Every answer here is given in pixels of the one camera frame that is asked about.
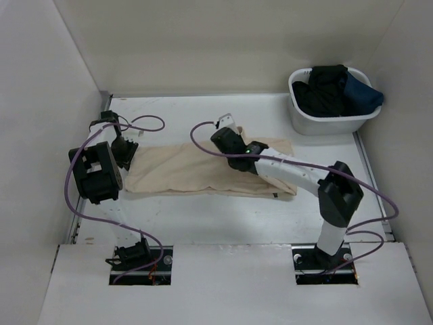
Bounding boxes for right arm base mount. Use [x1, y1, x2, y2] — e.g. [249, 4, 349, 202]
[292, 244, 358, 285]

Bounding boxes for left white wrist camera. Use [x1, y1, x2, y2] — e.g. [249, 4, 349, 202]
[122, 129, 144, 143]

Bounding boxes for beige trousers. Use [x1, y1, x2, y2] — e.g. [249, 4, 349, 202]
[124, 143, 297, 199]

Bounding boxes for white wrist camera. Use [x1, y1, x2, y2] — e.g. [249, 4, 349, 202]
[122, 129, 144, 143]
[214, 113, 237, 132]

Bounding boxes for white plastic basket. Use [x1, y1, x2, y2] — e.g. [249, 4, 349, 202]
[288, 64, 384, 135]

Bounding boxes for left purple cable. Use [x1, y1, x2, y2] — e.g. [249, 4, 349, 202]
[64, 115, 166, 284]

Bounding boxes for black garment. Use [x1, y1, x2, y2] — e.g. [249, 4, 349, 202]
[292, 64, 348, 118]

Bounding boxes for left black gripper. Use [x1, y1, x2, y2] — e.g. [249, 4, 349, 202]
[110, 136, 138, 171]

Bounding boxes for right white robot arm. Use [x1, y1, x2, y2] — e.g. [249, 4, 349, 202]
[210, 127, 364, 270]

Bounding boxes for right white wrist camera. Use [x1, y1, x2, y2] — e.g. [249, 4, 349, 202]
[214, 113, 237, 132]

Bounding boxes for purple cable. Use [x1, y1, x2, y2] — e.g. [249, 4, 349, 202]
[64, 115, 166, 284]
[189, 121, 400, 277]

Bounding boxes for navy blue garment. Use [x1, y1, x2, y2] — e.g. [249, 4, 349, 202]
[339, 72, 384, 116]

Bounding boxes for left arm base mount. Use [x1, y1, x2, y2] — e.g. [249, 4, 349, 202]
[105, 246, 174, 286]

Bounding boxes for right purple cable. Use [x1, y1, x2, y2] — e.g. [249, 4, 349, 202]
[189, 121, 400, 277]

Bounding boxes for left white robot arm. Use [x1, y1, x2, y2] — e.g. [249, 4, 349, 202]
[72, 110, 139, 226]

